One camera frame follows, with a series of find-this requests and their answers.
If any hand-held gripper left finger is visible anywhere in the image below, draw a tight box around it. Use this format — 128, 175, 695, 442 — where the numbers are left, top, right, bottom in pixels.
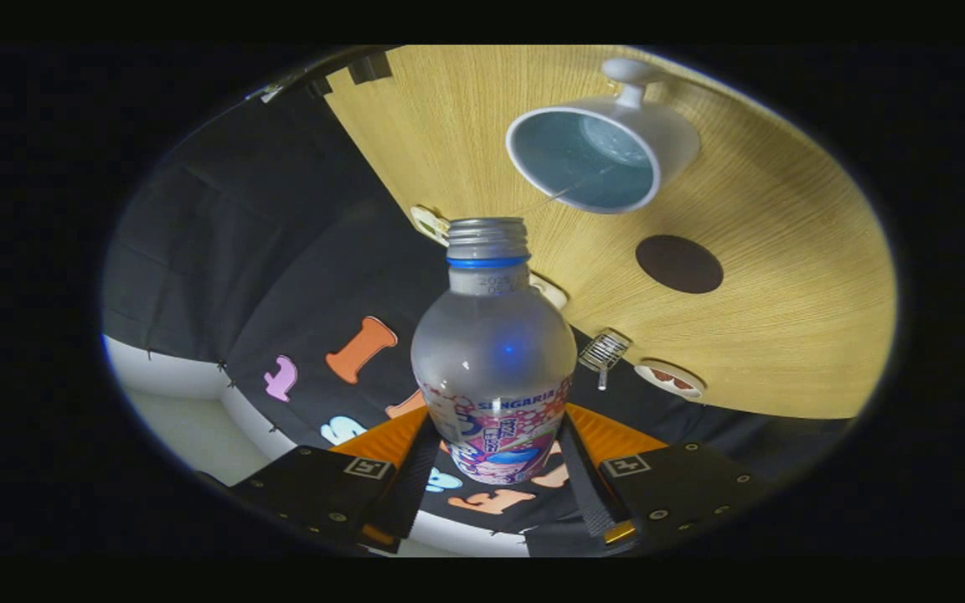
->
231, 408, 441, 554

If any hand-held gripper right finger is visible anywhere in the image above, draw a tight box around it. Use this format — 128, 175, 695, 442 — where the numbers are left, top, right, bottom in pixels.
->
556, 405, 777, 554

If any silver juice bottle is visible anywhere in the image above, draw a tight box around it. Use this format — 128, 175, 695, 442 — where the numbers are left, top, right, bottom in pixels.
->
410, 217, 578, 486

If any dark brown round coaster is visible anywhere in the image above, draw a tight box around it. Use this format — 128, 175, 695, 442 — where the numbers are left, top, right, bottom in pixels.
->
635, 234, 725, 295

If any white cup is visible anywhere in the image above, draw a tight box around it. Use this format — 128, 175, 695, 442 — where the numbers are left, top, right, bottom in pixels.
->
505, 58, 701, 215

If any round white plate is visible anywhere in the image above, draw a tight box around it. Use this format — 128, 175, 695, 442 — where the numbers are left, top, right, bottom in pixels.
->
635, 360, 705, 400

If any white toaster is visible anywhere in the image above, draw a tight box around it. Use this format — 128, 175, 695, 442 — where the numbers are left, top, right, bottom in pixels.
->
529, 272, 569, 311

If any wooden table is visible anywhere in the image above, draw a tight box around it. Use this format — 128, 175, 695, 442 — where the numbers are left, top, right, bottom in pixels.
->
323, 45, 898, 420

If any white divided tray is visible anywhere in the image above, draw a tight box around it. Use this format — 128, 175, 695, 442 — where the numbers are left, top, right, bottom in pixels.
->
410, 205, 452, 246

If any wire utensil holder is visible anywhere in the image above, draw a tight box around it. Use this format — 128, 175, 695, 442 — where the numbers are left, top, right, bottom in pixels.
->
577, 328, 632, 392

